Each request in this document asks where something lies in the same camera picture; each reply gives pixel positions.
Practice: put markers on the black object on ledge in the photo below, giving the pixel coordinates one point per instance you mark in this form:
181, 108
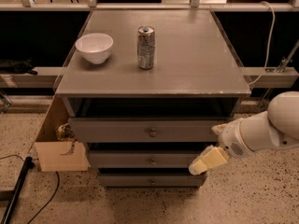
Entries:
8, 66

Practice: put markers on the metal diagonal brace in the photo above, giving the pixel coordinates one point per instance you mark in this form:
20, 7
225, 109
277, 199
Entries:
280, 69

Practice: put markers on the grey top drawer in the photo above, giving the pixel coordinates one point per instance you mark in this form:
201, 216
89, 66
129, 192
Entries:
96, 130

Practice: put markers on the grey drawer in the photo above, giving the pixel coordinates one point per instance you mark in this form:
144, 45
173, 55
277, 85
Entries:
142, 159
154, 180
96, 130

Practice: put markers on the wooden side box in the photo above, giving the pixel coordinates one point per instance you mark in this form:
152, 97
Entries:
55, 155

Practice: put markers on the white ceramic bowl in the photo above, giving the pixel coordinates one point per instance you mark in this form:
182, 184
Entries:
95, 48

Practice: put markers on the grey bottom drawer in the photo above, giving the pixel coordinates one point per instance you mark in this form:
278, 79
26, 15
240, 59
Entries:
154, 180

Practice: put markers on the silver drink can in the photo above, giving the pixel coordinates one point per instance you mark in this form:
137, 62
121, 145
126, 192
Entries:
145, 47

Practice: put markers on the grey middle drawer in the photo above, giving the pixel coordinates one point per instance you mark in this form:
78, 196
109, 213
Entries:
142, 159

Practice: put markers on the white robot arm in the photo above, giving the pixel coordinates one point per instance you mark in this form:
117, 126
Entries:
276, 128

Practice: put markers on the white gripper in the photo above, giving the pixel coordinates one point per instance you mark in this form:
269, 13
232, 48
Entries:
231, 138

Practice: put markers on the black bar on floor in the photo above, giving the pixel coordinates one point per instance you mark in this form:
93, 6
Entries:
12, 196

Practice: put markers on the grey drawer cabinet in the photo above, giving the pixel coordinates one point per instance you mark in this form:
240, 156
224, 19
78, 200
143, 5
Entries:
194, 76

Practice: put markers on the crumpled brown object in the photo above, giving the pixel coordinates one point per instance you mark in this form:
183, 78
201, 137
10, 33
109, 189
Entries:
65, 133

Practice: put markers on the metal frame rail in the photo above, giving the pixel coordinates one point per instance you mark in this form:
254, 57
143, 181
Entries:
215, 5

